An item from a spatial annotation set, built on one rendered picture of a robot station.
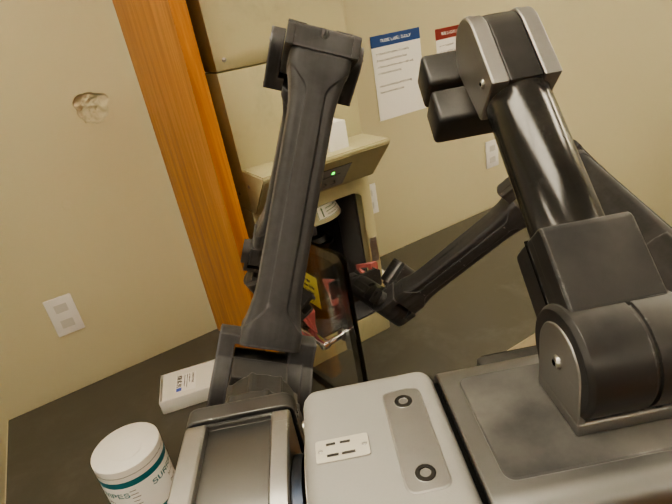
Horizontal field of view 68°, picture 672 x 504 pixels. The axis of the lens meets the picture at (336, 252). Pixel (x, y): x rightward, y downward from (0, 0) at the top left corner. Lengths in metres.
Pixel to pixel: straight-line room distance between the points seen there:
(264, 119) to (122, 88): 0.48
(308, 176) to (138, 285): 1.13
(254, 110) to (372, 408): 0.85
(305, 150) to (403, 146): 1.39
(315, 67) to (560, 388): 0.36
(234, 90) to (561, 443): 0.92
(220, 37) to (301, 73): 0.58
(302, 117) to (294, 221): 0.10
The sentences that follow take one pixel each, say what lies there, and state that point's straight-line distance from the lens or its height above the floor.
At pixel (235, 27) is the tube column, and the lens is 1.10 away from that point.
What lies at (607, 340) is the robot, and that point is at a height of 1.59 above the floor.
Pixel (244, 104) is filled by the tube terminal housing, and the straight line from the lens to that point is 1.10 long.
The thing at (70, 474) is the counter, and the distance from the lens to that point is 1.38.
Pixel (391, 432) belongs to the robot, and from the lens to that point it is 0.34.
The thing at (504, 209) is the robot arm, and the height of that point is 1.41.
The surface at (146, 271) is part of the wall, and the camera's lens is 1.57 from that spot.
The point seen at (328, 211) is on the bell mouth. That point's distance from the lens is 1.26.
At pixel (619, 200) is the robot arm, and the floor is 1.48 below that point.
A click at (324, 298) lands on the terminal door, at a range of 1.01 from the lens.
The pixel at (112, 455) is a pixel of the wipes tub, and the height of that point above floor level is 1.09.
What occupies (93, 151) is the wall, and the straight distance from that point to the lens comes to 1.48.
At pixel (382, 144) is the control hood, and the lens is 1.14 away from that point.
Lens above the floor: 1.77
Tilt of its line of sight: 25 degrees down
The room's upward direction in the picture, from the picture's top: 11 degrees counter-clockwise
